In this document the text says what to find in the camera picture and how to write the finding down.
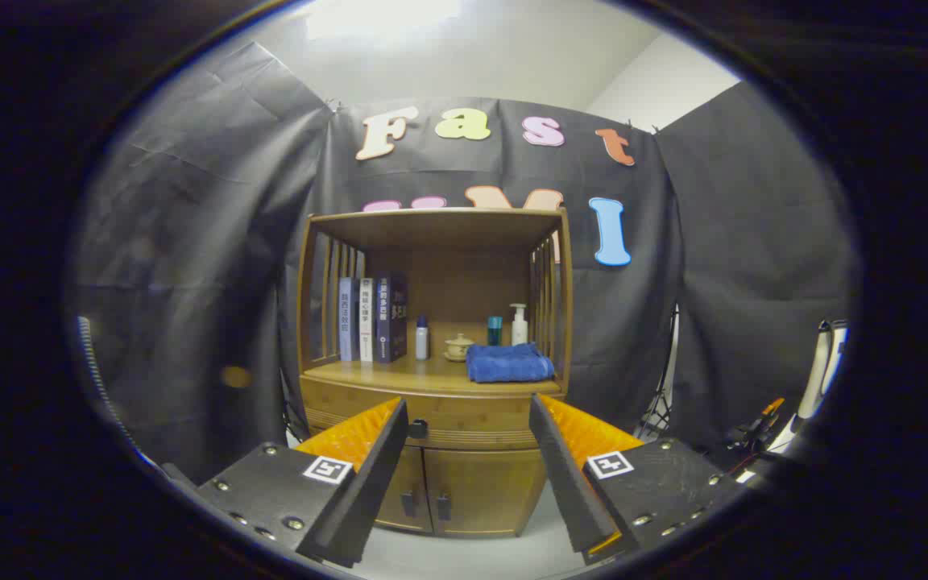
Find light blue book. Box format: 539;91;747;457
338;277;361;363

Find wooden drawer with black knob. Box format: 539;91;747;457
300;377;566;451

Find orange and black clamp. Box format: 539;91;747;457
726;396;787;452

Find white equipment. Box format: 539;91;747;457
766;319;850;452

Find wooden cabinet door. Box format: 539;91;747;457
424;448;548;538
374;445;435;534

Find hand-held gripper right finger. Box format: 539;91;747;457
528;393;748;566

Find wooden countertop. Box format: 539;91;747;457
303;354;566;397

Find dark blue book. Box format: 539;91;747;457
372;274;408;364

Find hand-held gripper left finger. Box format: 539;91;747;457
197;396;410;569

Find wooden cabinet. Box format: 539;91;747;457
296;208;574;539

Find folded blue towel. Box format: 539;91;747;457
465;342;556;383

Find white book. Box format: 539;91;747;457
358;278;375;363

